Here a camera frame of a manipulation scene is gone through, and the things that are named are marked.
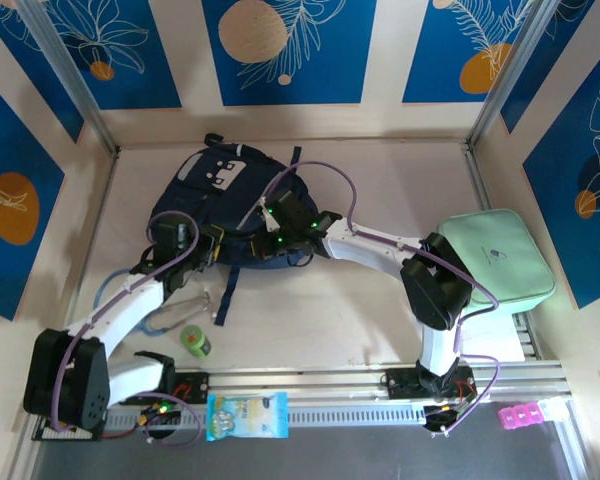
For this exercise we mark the navy blue backpack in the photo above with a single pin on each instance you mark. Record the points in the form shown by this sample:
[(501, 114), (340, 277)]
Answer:
[(205, 200)]

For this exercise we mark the clear plastic box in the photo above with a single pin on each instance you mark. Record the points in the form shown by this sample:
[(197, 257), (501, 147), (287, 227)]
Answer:
[(554, 410)]

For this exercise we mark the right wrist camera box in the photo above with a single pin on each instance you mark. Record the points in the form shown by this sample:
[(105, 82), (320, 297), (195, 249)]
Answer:
[(267, 217)]

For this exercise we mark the black power distribution board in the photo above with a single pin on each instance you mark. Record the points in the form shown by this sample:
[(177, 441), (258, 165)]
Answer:
[(80, 435)]

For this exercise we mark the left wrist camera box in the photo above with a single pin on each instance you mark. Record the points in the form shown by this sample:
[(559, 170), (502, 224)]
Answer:
[(170, 232)]

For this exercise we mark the blue snack packet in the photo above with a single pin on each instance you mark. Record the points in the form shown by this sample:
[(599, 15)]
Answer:
[(247, 417)]

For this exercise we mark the aluminium rail frame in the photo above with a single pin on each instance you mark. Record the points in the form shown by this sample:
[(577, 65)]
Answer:
[(330, 380)]

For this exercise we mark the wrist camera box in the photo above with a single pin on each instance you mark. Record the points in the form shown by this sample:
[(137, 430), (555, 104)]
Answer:
[(170, 232), (267, 217)]

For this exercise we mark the pink pill box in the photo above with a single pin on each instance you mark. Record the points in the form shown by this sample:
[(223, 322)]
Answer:
[(520, 417)]

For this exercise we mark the aluminium corner post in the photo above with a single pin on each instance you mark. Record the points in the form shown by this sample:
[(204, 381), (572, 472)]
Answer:
[(510, 65), (75, 90)]

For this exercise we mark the blue stethoscope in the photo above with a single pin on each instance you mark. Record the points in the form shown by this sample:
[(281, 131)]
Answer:
[(152, 330)]

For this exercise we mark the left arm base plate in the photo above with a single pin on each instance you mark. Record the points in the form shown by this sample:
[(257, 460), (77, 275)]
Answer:
[(195, 385)]

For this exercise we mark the green tape roll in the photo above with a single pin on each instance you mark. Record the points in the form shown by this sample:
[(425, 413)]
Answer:
[(194, 337)]

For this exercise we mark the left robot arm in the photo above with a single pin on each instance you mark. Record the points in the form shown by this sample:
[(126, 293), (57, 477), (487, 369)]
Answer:
[(70, 380)]

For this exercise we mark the blue floral wall poster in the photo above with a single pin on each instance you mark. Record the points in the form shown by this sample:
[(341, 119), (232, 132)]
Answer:
[(545, 75), (440, 60), (40, 85), (130, 75), (10, 140), (555, 200), (330, 50)]

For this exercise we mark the mint green zip case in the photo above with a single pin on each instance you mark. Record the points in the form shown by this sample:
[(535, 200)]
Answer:
[(510, 250)]

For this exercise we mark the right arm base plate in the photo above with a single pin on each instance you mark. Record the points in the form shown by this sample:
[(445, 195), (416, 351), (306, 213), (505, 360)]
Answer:
[(400, 382)]

